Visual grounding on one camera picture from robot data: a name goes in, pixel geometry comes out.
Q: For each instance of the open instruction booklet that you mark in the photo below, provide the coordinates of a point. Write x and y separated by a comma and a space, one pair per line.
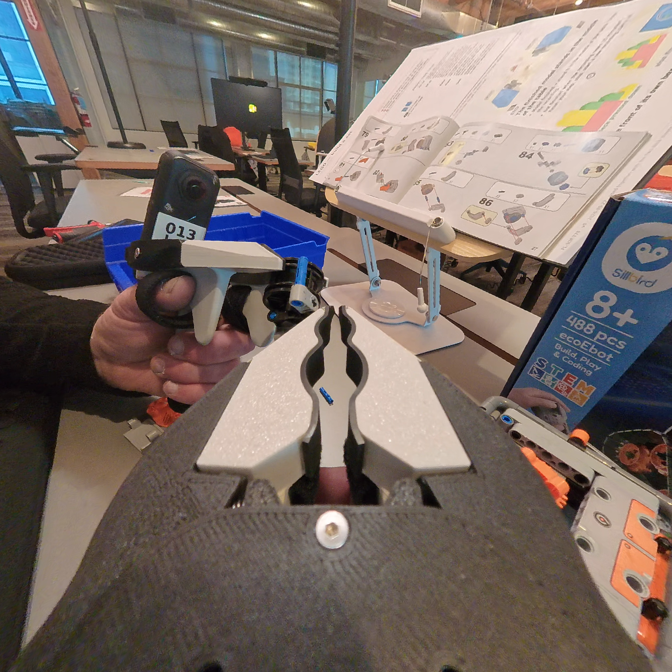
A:
504, 116

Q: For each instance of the black ceiling pole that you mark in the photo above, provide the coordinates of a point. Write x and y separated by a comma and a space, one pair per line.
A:
345, 74

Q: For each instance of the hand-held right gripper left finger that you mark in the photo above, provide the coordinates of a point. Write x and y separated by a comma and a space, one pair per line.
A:
257, 420

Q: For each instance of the person's left forearm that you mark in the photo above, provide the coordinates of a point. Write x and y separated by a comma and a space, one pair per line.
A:
42, 336

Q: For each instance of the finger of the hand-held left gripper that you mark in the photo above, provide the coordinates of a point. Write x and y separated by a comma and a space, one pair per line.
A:
264, 328

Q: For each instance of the orange toy part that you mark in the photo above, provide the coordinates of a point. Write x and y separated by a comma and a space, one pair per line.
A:
163, 412

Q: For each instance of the wooden desk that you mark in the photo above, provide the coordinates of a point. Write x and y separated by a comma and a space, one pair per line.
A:
147, 158

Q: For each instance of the grey toy part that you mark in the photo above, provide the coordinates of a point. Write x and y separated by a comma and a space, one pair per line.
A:
141, 435

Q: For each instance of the blue connector pin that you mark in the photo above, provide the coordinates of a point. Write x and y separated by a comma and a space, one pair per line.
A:
326, 396
300, 278

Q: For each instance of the blue plastic bin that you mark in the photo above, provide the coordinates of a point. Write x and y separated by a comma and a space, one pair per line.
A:
252, 236

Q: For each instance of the blue robot kit box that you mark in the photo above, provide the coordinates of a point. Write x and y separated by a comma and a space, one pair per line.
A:
599, 315

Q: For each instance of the black monitor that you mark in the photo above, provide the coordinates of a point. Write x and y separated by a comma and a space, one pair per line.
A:
246, 107

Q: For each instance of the person's left hand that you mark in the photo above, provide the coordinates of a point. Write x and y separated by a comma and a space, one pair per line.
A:
131, 352

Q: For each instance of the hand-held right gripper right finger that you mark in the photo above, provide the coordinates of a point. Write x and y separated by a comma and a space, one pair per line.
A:
410, 420

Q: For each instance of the black office chair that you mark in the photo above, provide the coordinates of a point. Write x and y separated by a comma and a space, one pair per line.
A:
26, 173

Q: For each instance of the black foam pad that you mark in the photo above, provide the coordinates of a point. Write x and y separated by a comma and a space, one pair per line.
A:
58, 265

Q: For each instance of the white book stand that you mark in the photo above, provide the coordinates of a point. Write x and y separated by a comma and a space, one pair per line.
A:
404, 305

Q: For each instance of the grey orange tracked toy robot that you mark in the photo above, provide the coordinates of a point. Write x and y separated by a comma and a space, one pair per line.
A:
609, 515

